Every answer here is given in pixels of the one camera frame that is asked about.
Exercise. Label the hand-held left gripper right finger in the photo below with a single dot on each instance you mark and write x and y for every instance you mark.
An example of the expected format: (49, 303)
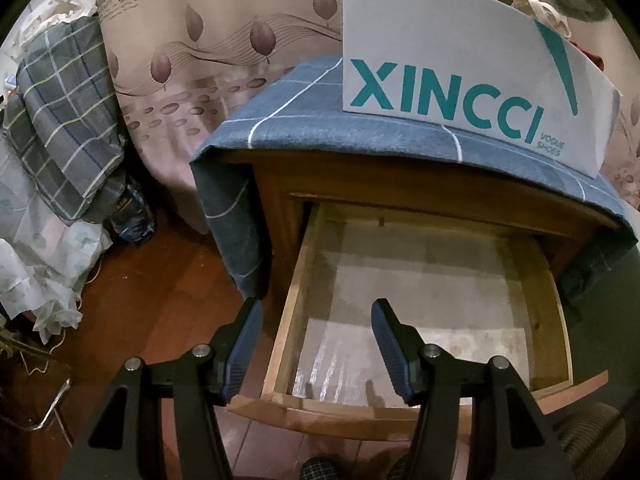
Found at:
(392, 350)

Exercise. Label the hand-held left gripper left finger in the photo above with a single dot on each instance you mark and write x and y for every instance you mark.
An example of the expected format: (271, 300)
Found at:
(245, 345)

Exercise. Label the dark plaid slipper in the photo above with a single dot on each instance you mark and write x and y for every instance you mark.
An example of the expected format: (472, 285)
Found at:
(320, 467)
(400, 467)

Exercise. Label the blue plastic packet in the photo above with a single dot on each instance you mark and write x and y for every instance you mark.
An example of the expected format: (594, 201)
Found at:
(131, 215)

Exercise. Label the blue checked cloth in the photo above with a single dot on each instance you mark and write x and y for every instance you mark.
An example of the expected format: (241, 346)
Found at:
(300, 110)

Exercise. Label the grey plaid quilt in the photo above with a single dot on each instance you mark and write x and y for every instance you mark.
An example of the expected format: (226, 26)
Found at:
(65, 110)

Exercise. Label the white shoe box teal print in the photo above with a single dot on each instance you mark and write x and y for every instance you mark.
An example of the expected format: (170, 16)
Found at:
(450, 35)

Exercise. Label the floral beige bedsheet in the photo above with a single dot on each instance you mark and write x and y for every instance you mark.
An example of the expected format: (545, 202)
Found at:
(225, 10)

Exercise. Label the cream cloth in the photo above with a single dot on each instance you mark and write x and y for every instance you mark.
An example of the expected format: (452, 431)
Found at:
(542, 12)

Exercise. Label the white cloth bundle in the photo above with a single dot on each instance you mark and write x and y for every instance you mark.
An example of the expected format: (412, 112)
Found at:
(60, 10)

